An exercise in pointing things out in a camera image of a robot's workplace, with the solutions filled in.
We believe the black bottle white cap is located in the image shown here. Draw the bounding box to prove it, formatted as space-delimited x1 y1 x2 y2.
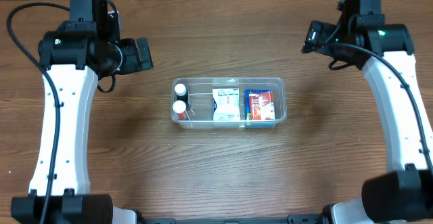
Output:
175 83 190 110

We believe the blue small box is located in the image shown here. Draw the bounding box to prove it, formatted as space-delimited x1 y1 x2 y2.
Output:
244 89 276 128

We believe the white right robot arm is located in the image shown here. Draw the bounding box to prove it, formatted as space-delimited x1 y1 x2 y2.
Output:
302 0 432 223

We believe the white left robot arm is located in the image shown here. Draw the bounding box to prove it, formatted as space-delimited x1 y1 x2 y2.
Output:
11 0 153 223

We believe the clear plastic container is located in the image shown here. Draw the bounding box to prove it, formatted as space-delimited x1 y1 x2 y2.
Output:
171 77 287 129

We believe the red white small box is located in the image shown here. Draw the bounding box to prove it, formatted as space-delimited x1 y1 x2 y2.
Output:
245 90 275 120

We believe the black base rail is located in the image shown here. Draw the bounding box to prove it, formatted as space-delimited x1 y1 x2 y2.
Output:
137 214 329 224

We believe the orange bottle white cap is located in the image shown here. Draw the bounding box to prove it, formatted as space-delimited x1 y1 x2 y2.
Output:
172 100 190 120

